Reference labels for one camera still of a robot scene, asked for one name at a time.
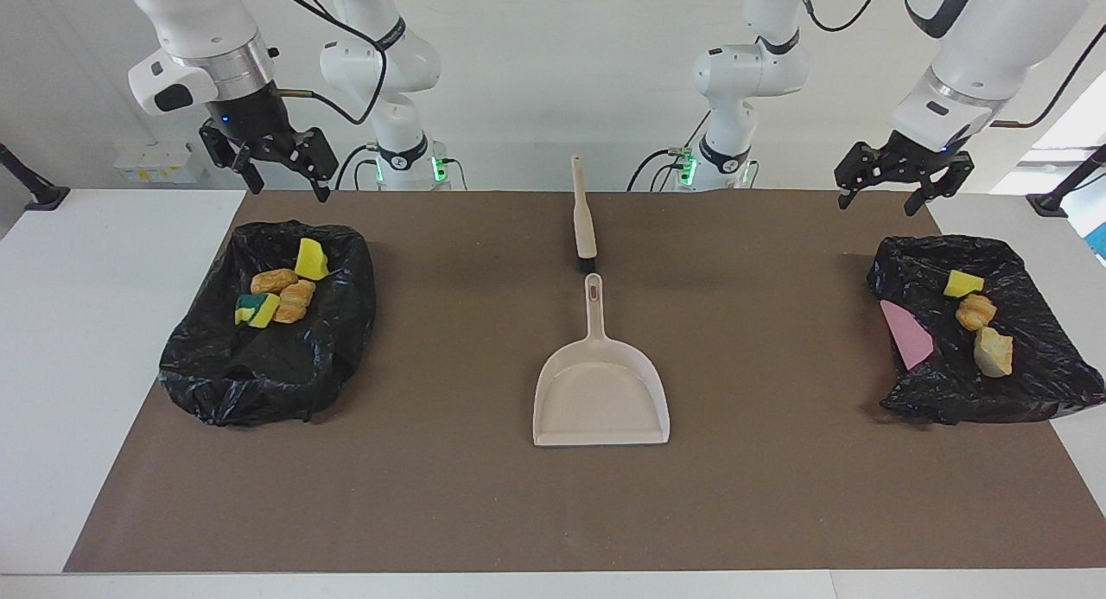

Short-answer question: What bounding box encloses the white wall socket box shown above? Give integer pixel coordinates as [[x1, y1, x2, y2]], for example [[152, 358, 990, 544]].
[[112, 141, 207, 185]]

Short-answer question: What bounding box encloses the beige plastic dustpan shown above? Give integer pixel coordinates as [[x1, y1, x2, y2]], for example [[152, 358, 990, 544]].
[[532, 273, 671, 447]]

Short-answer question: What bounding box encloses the brown table mat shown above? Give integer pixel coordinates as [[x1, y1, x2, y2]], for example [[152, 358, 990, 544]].
[[65, 190, 1106, 574]]

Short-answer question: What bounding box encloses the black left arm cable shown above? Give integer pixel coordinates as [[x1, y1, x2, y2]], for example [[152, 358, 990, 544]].
[[795, 0, 1106, 130]]

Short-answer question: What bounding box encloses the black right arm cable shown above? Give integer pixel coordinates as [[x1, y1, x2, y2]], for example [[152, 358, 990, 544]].
[[259, 0, 390, 126]]

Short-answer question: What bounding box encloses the black base cable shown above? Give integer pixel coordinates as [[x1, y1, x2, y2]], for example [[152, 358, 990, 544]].
[[335, 143, 381, 192], [626, 111, 709, 192]]

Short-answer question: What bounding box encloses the black bag over pink bin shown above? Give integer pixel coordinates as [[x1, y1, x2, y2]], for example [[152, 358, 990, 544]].
[[867, 233, 1106, 425]]

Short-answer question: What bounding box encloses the notched yellow sponge piece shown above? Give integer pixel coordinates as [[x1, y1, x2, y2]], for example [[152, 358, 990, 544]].
[[296, 238, 330, 281]]

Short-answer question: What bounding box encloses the yellow sponge with green pad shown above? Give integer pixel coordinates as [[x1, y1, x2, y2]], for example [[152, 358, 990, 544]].
[[235, 293, 282, 329]]

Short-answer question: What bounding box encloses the pale bread chunk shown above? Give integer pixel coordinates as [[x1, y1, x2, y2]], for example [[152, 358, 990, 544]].
[[974, 327, 1014, 379]]

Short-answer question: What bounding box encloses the striped orange croissant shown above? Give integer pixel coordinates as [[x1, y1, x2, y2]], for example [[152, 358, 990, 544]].
[[956, 293, 998, 332], [274, 279, 317, 325]]

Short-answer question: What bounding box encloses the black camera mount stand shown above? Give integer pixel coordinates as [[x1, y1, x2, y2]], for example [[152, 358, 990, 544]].
[[0, 141, 71, 212], [1027, 143, 1106, 218]]

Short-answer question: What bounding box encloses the black trash bag bin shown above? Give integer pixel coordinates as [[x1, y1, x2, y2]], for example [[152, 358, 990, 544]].
[[158, 220, 378, 428]]

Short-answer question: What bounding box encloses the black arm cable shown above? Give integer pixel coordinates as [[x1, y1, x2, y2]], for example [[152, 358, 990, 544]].
[[795, 0, 1106, 130], [259, 0, 390, 126]]

